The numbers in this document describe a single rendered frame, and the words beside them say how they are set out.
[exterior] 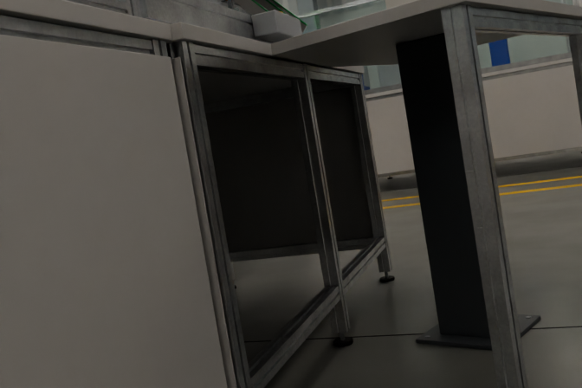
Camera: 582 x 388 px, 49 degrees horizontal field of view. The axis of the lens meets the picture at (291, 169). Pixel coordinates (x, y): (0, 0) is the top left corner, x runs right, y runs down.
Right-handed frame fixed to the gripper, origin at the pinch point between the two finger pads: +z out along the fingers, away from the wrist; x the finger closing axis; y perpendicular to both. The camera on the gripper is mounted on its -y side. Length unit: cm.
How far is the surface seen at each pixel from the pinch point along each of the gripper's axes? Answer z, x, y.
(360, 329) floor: 107, 13, 14
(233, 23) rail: 14.9, -31.5, 6.6
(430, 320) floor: 107, 18, 35
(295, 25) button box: 13.6, -3.2, 13.5
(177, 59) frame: 28, -75, 13
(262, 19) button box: 13.0, -18.8, 9.8
